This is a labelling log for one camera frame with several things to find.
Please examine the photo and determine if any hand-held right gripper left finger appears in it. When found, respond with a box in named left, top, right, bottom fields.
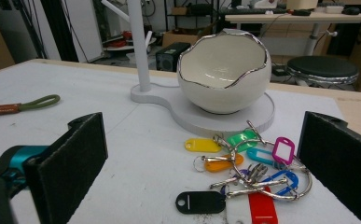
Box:
left=23, top=111, right=109, bottom=224

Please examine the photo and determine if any black round stool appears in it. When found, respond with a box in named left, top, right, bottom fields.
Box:
left=285, top=55, right=360, bottom=89

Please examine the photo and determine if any small cardboard box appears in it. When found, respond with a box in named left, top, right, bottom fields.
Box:
left=161, top=29, right=208, bottom=49

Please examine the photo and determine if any white desk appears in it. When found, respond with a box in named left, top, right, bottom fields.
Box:
left=224, top=11, right=361, bottom=58

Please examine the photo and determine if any green lanyard with brown leather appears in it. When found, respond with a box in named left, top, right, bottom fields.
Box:
left=0, top=93, right=62, bottom=119

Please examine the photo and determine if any white stand with pole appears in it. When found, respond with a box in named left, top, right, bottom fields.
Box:
left=101, top=0, right=276, bottom=138

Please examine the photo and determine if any white round table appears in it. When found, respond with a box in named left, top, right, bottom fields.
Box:
left=103, top=30, right=158, bottom=52

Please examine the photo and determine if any key ring with colourful tags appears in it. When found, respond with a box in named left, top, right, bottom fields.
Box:
left=174, top=120, right=313, bottom=224

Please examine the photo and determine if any white panel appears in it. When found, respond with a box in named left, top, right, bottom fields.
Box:
left=64, top=0, right=105, bottom=63

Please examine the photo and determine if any black computer mouse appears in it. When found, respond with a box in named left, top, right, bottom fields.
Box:
left=341, top=6, right=361, bottom=16

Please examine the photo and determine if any black keyboard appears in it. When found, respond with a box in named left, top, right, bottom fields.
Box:
left=220, top=7, right=288, bottom=16

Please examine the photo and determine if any black computer tower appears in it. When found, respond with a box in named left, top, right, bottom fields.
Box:
left=155, top=41, right=192, bottom=73

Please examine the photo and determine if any white eggshell-shaped bowl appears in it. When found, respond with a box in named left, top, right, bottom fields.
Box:
left=176, top=28, right=272, bottom=115

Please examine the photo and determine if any flat black device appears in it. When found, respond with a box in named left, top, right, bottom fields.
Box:
left=271, top=65, right=290, bottom=77

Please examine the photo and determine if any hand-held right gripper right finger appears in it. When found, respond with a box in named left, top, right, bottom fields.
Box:
left=297, top=110, right=361, bottom=224

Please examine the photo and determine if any white mat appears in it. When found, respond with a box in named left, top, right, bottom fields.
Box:
left=0, top=59, right=361, bottom=224

